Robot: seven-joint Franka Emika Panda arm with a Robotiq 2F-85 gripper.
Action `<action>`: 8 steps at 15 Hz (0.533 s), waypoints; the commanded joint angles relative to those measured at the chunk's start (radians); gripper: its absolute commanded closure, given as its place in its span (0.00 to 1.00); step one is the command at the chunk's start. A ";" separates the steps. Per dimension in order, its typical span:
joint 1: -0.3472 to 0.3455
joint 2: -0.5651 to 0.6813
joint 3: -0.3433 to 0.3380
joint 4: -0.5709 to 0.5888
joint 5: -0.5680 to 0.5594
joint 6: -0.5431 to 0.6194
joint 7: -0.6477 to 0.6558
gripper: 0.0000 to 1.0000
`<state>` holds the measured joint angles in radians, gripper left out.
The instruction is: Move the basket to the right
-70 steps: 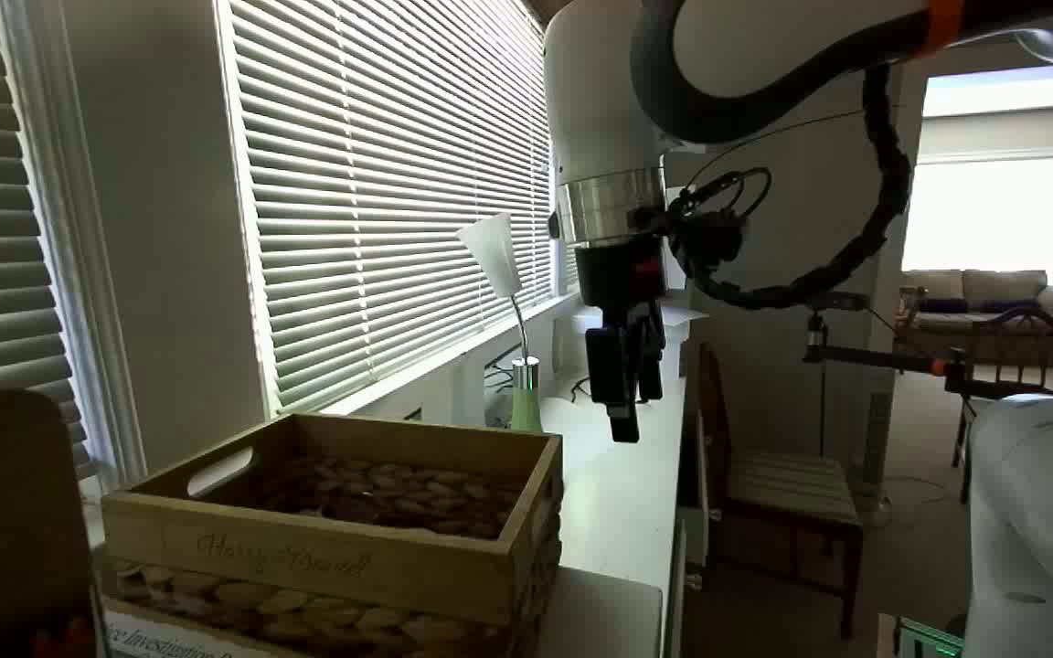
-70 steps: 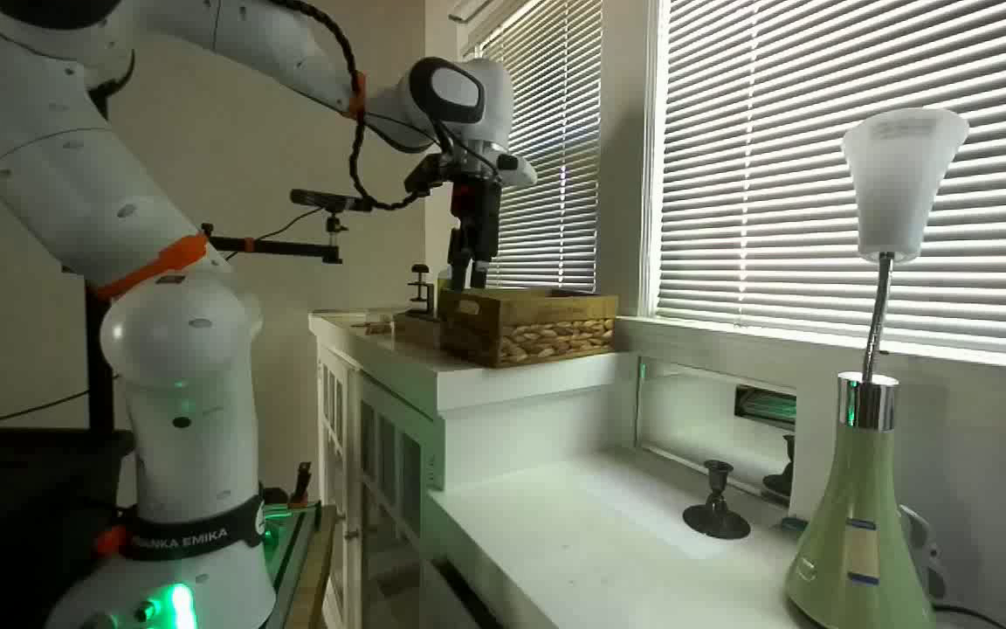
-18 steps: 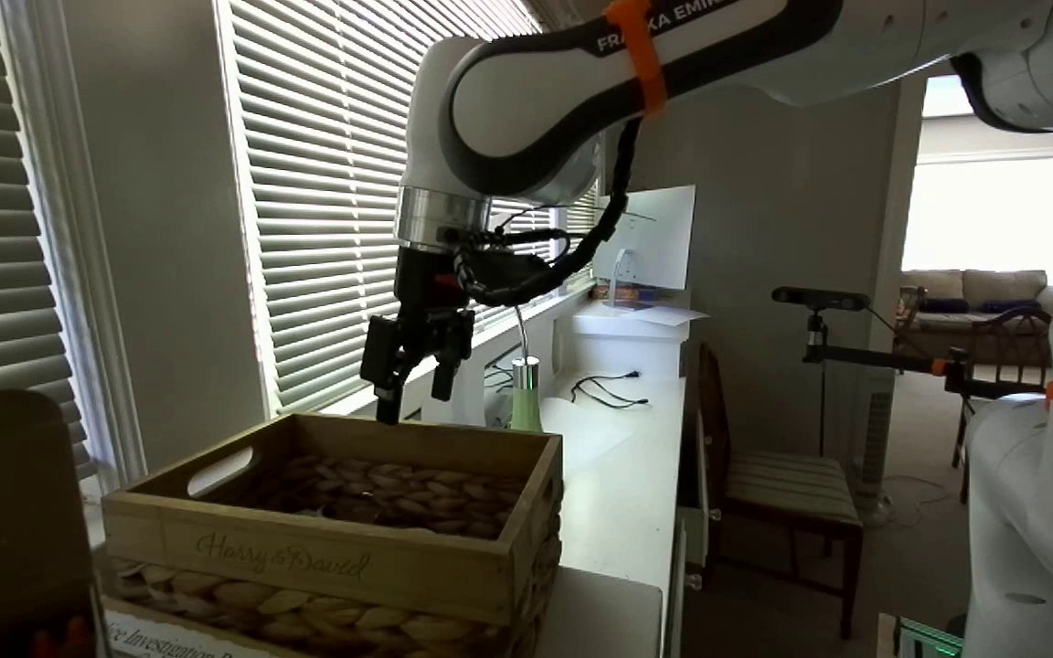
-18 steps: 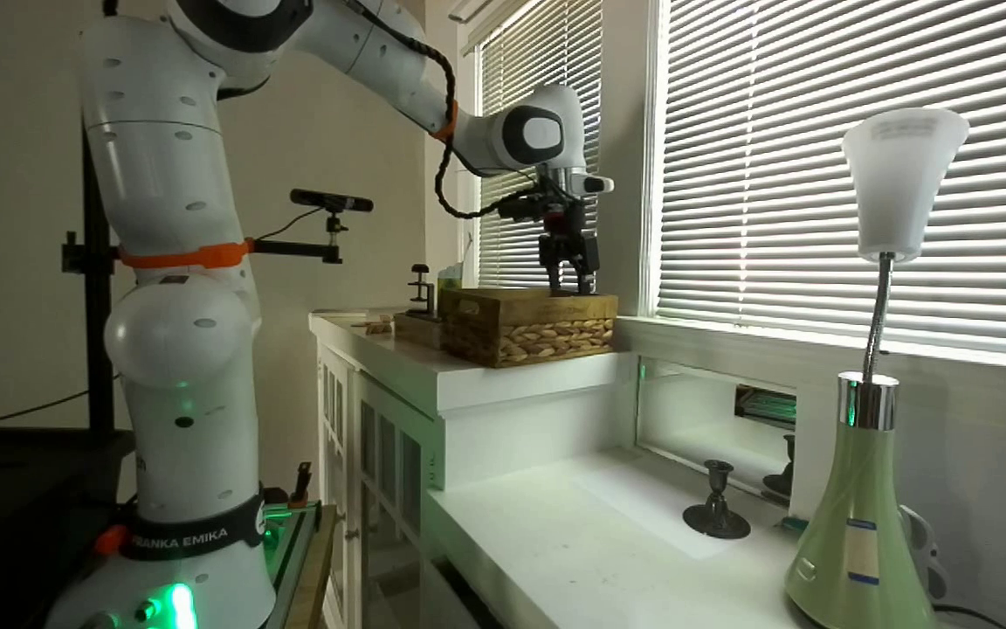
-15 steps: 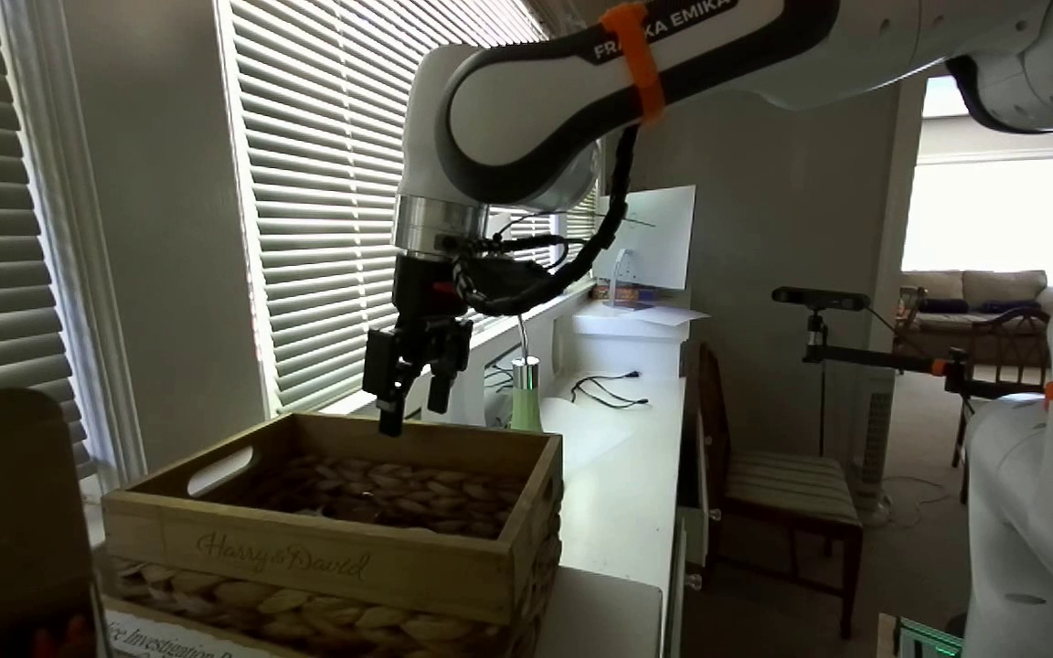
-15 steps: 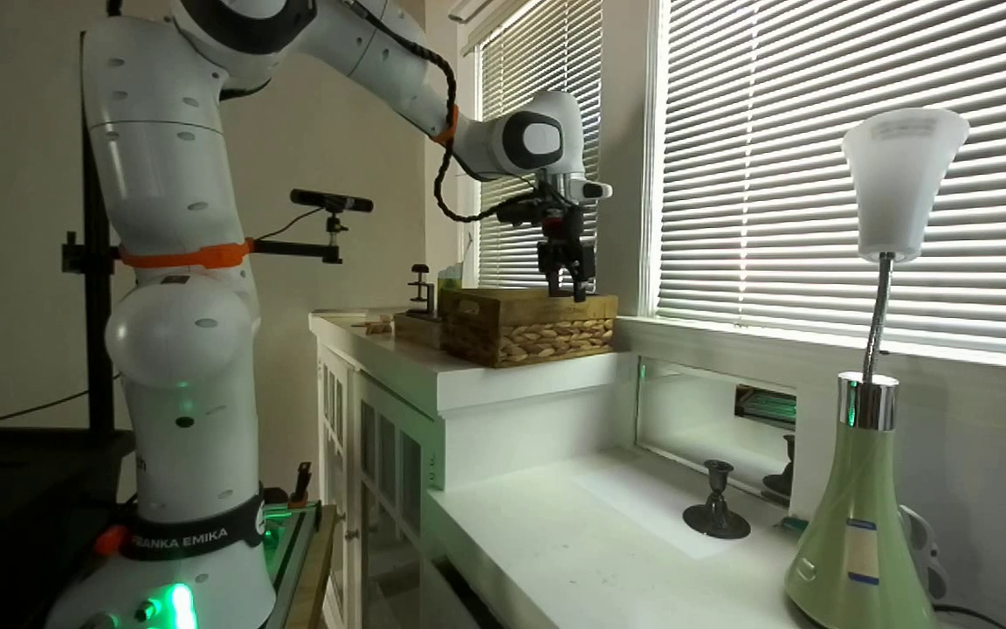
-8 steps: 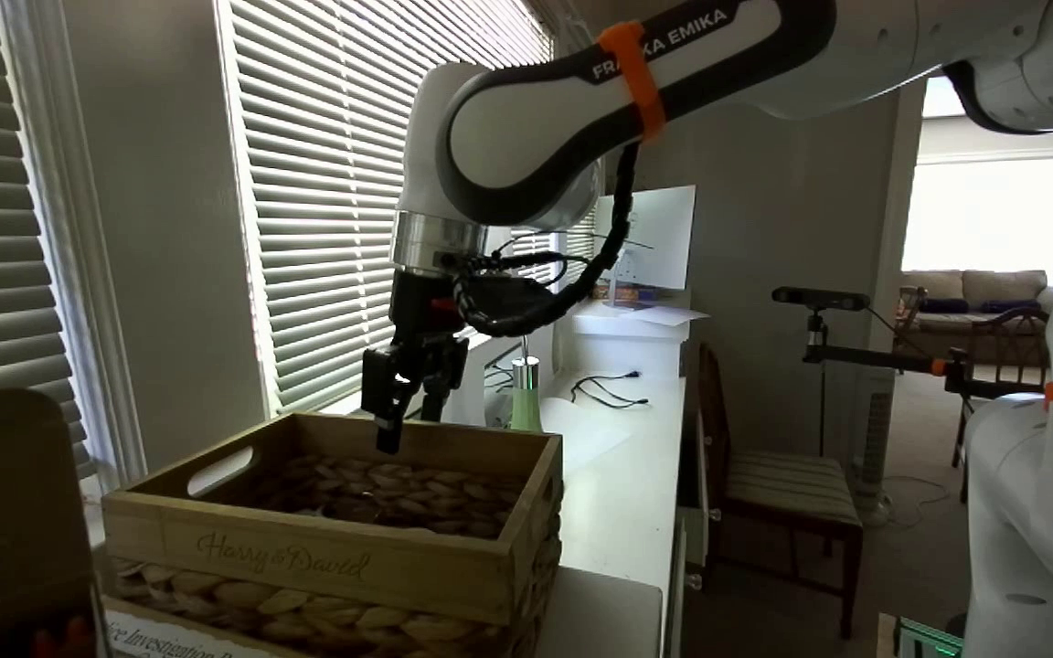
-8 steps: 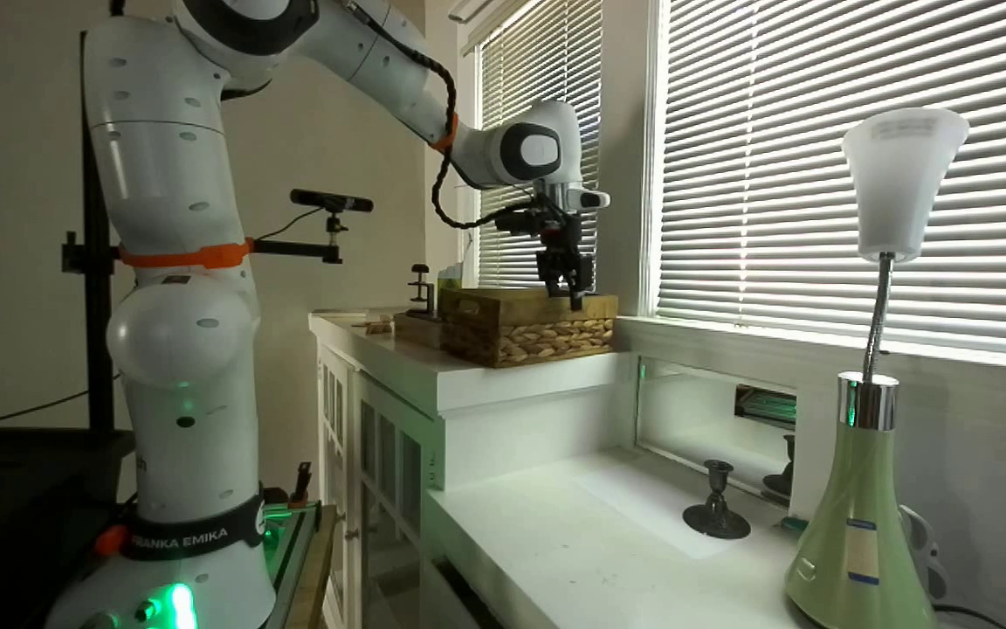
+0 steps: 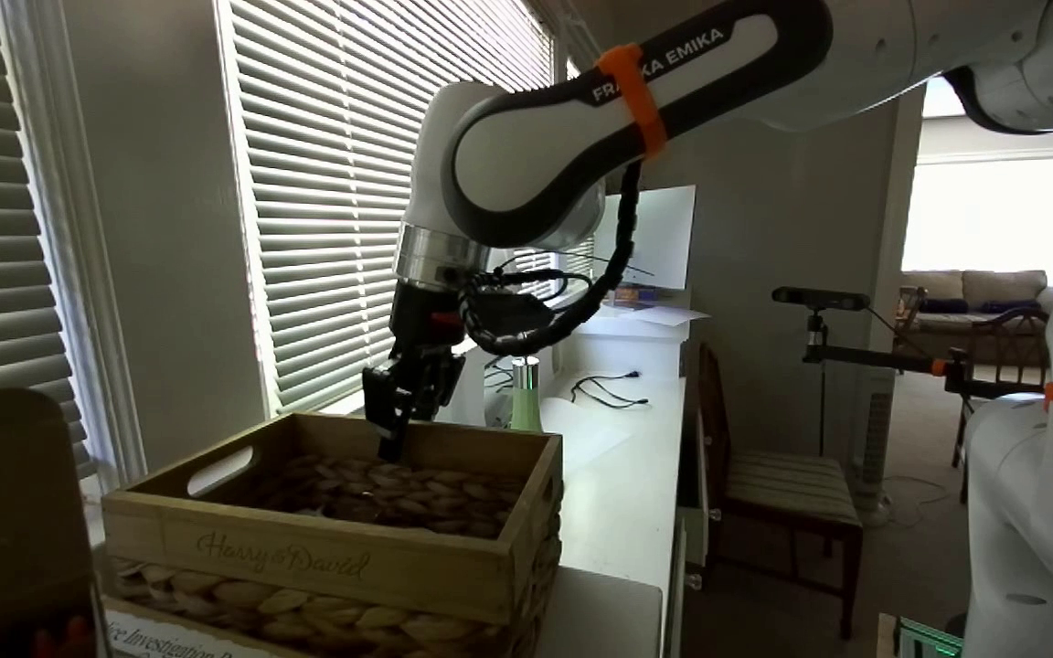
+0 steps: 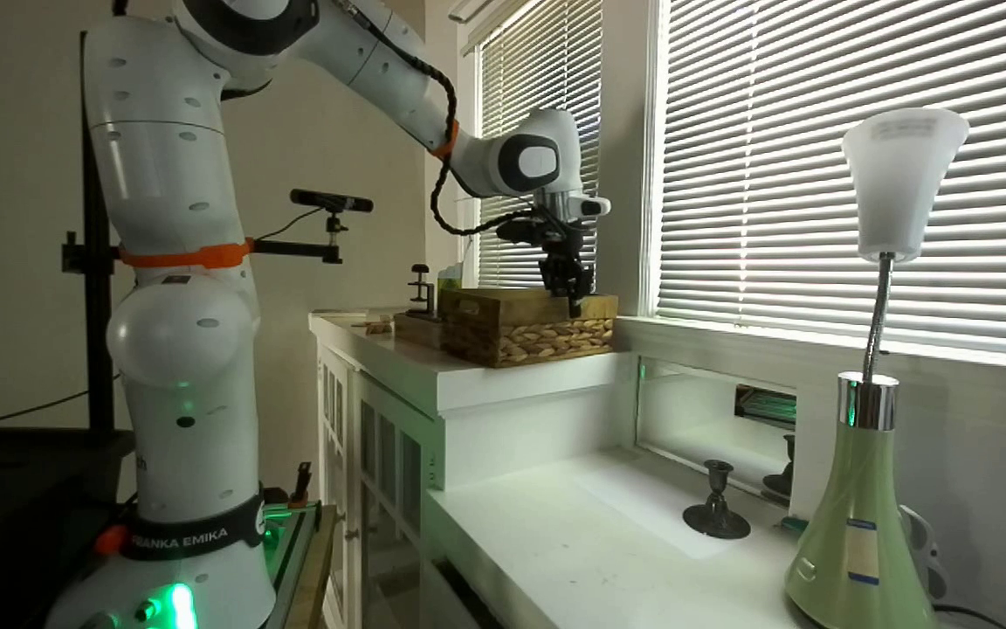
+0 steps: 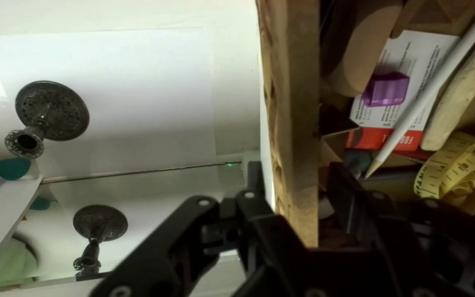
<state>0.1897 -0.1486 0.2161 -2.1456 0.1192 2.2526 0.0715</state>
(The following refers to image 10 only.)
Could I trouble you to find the green lamp with white shade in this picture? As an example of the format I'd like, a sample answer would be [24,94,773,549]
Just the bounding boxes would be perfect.
[781,104,972,629]

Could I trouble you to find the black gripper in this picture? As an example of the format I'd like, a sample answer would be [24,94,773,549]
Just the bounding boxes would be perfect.
[533,192,619,322]

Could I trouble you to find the black clamp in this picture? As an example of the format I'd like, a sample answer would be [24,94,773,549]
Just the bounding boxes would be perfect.
[406,262,437,316]

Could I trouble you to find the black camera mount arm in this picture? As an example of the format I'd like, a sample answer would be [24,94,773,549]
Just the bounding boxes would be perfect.
[247,209,349,270]

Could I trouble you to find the narrow white window blind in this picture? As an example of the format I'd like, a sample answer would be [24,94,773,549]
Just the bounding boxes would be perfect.
[473,0,607,294]

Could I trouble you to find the black camera bar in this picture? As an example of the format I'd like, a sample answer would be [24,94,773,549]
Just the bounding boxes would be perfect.
[287,186,376,216]

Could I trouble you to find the black candle holder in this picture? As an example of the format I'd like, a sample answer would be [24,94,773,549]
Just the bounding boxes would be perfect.
[682,457,754,540]

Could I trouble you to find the wide white window blind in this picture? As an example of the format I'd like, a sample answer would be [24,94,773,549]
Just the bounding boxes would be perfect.
[653,0,1006,374]

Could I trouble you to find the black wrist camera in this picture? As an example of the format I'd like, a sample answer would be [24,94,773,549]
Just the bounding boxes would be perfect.
[491,214,554,248]

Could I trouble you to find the dark robot stand table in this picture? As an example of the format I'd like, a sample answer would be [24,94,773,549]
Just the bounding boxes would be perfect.
[0,421,349,629]

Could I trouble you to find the small orange strap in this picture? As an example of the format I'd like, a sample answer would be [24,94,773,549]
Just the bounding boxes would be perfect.
[429,116,463,164]

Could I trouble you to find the black stand pole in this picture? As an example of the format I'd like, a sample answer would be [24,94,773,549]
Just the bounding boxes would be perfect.
[58,26,123,441]

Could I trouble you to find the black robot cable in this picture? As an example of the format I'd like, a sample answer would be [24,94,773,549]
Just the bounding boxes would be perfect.
[427,56,532,238]

